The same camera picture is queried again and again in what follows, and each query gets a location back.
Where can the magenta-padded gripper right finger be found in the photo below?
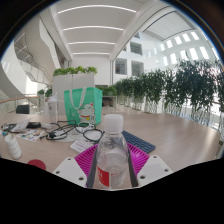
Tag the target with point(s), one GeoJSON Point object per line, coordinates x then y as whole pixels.
{"type": "Point", "coordinates": [153, 170]}

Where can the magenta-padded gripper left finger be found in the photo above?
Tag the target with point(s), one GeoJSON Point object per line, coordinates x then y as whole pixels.
{"type": "Point", "coordinates": [68, 170]}

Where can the clear red-labelled water bottle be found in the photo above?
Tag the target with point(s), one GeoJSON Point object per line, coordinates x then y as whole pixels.
{"type": "Point", "coordinates": [112, 156]}

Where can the white printed card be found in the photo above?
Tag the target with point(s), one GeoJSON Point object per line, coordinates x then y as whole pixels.
{"type": "Point", "coordinates": [81, 146]}

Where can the flat round red coaster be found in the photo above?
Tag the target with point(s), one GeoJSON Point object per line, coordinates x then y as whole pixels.
{"type": "Point", "coordinates": [36, 164]}

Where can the colourful sticker sheet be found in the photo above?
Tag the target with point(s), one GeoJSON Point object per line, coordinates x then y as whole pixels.
{"type": "Point", "coordinates": [30, 135]}

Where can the small black device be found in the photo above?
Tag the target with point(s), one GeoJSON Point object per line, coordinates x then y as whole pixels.
{"type": "Point", "coordinates": [34, 125]}

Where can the clear white-lidded tumbler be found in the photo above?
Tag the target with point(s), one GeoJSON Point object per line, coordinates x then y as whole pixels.
{"type": "Point", "coordinates": [53, 110]}

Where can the open white booklet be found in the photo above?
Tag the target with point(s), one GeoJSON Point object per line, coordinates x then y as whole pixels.
{"type": "Point", "coordinates": [20, 126]}

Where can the green cat-print tote bag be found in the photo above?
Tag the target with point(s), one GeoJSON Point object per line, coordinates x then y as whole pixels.
{"type": "Point", "coordinates": [83, 106]}

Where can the black chair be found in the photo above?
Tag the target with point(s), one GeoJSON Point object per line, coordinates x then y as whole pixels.
{"type": "Point", "coordinates": [22, 109]}

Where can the potted green plants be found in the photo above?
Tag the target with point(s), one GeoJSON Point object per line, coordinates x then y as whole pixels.
{"type": "Point", "coordinates": [45, 92]}

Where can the wooden planter with plants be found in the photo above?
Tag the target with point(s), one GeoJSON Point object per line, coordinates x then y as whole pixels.
{"type": "Point", "coordinates": [108, 91]}

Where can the white plant-topped cabinet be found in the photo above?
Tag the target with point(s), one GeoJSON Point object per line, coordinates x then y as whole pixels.
{"type": "Point", "coordinates": [71, 81]}

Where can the row of green hedge plants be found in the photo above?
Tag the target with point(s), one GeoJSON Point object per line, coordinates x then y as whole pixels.
{"type": "Point", "coordinates": [186, 86]}

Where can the ceiling light strips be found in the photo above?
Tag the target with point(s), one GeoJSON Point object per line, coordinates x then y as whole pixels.
{"type": "Point", "coordinates": [96, 28]}

